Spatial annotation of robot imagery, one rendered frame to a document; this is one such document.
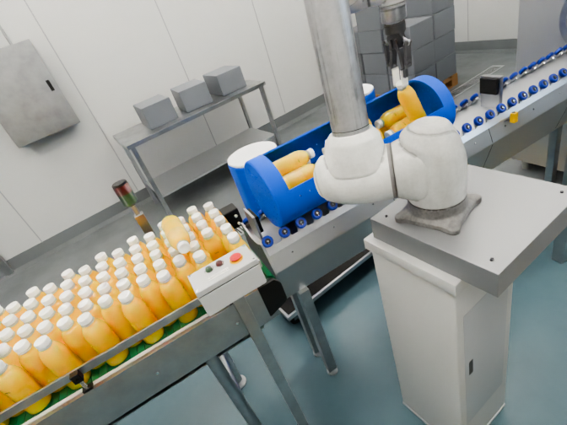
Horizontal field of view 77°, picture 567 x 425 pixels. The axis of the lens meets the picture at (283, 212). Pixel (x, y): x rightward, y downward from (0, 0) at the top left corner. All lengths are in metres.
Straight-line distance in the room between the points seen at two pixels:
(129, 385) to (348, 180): 0.95
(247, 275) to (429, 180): 0.57
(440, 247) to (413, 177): 0.19
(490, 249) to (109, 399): 1.20
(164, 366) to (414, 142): 1.04
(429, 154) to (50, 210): 4.23
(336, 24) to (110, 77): 3.77
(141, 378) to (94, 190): 3.50
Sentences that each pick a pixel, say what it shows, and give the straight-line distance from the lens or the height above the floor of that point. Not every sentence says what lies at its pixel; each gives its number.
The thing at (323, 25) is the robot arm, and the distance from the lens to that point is 0.93.
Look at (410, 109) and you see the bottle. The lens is 1.61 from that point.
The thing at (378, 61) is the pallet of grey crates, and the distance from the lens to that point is 4.98.
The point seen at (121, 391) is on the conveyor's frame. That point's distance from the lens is 1.39.
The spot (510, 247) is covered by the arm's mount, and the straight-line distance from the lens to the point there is 1.01.
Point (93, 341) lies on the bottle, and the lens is 1.28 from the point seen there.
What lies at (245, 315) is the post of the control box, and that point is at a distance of 1.22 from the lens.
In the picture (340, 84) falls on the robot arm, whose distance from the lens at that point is 0.93.
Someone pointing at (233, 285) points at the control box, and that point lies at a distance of 1.09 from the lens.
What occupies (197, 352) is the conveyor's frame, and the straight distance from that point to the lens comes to 1.35.
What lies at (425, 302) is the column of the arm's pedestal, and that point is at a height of 0.85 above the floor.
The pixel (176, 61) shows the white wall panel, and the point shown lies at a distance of 4.70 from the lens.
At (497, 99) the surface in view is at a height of 0.98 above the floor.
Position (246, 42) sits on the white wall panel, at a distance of 5.07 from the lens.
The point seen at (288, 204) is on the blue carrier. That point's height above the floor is 1.09.
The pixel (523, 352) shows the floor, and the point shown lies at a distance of 2.14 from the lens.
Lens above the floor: 1.74
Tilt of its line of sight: 32 degrees down
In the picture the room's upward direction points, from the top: 20 degrees counter-clockwise
